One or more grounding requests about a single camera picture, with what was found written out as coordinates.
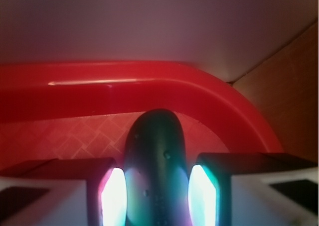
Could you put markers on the red plastic tray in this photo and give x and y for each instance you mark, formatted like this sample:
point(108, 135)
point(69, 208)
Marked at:
point(39, 91)

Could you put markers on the brown cardboard panel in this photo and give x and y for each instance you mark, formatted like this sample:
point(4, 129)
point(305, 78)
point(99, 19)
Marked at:
point(285, 89)

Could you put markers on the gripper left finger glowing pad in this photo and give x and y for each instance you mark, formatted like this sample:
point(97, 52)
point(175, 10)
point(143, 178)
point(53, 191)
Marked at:
point(73, 192)

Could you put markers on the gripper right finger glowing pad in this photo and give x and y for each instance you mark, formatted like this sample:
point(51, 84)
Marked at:
point(253, 189)

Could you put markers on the dark green plastic pickle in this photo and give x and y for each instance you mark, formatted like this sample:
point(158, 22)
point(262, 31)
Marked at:
point(156, 171)

